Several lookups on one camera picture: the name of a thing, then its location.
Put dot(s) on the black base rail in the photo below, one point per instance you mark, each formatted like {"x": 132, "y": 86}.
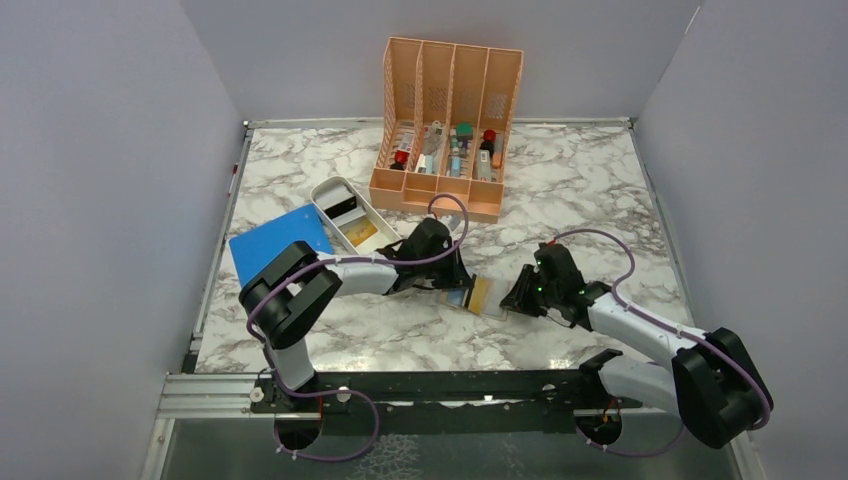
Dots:
{"x": 433, "y": 403}

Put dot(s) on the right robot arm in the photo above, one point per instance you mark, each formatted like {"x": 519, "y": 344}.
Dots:
{"x": 707, "y": 380}

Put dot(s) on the blue notebook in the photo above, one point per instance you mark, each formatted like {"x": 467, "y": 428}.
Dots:
{"x": 253, "y": 250}

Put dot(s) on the white card in tray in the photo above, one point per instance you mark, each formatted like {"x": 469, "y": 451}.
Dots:
{"x": 332, "y": 196}

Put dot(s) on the peach desk organizer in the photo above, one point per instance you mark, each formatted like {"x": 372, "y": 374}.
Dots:
{"x": 430, "y": 87}

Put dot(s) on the beige card holder wallet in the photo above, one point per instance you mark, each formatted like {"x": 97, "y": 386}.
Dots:
{"x": 499, "y": 290}

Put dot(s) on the black card in tray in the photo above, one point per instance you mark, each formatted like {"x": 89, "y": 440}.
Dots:
{"x": 341, "y": 208}

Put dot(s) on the green capped bottle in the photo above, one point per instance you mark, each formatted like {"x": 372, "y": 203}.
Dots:
{"x": 463, "y": 131}

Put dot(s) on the gold card in tray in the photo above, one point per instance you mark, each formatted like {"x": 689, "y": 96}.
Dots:
{"x": 359, "y": 232}

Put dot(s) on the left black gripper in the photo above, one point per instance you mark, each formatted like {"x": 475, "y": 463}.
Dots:
{"x": 458, "y": 276}

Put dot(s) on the red capped item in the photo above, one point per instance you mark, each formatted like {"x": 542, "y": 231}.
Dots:
{"x": 401, "y": 159}

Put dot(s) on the red black bottle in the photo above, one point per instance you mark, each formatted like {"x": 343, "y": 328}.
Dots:
{"x": 489, "y": 138}

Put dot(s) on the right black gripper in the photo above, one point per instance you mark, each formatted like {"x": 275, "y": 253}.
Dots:
{"x": 518, "y": 296}

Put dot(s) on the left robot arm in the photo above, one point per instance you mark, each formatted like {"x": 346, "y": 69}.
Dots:
{"x": 286, "y": 299}

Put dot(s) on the white oblong tray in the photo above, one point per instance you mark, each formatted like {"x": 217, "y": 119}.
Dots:
{"x": 350, "y": 217}

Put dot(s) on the orange marker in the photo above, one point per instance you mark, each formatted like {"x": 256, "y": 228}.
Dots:
{"x": 497, "y": 156}

